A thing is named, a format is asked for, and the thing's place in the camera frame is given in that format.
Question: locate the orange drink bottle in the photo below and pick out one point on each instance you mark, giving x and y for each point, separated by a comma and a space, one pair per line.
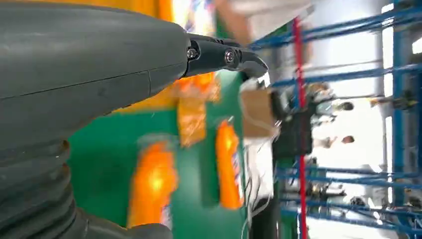
151, 184
227, 165

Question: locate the blue metal rack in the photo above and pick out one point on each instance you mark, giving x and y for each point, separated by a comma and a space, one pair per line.
399, 132

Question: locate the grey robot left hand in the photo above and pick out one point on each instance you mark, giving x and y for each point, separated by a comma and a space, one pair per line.
82, 59

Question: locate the yellow plastic sheet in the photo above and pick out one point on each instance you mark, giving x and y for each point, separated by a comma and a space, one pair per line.
191, 122

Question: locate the red pole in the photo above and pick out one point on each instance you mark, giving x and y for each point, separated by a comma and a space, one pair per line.
299, 59

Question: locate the brown cardboard box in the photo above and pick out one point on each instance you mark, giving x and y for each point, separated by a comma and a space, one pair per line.
257, 112

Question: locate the green table mat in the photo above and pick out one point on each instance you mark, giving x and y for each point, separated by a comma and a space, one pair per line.
105, 165

